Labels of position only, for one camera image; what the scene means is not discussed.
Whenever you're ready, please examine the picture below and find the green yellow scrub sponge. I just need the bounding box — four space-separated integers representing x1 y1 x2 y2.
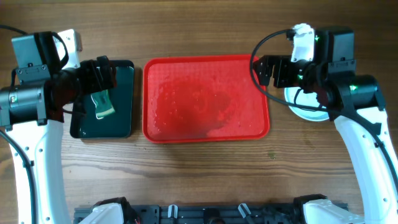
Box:
91 90 116 119

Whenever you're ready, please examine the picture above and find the white plate top stained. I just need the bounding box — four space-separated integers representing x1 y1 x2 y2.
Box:
284 87 329 122

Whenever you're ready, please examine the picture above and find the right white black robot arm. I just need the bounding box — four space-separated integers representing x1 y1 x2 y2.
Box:
249 55 397 223

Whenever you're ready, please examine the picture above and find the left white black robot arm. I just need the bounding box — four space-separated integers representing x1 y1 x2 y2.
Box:
1 56 134 223

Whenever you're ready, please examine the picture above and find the black square tray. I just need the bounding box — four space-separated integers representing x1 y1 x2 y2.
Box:
70 60 134 139

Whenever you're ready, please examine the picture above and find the red plastic tray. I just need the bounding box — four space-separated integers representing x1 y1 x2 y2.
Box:
142 54 271 144

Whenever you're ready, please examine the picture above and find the right black cable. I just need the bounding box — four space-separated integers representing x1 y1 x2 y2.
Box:
249 29 398 187

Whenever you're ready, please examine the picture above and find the black cable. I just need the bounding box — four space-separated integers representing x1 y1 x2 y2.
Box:
249 29 398 187
0 24 40 224

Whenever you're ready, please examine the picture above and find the left black cable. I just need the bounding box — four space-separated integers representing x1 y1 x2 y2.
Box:
0 24 40 224

